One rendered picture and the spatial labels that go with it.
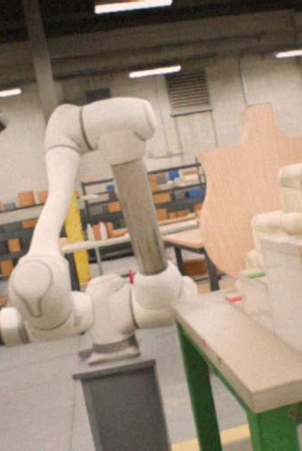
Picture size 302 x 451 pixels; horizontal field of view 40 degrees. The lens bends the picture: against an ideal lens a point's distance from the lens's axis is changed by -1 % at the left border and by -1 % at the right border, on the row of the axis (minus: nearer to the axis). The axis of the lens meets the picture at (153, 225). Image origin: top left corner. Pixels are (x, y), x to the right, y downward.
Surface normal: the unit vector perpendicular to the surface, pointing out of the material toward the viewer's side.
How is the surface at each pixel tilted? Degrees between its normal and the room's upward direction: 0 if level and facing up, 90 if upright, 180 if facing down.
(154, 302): 103
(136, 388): 90
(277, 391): 90
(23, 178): 90
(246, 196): 90
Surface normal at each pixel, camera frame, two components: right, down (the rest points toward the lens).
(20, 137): 0.15, 0.03
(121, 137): 0.04, 0.45
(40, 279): -0.03, -0.37
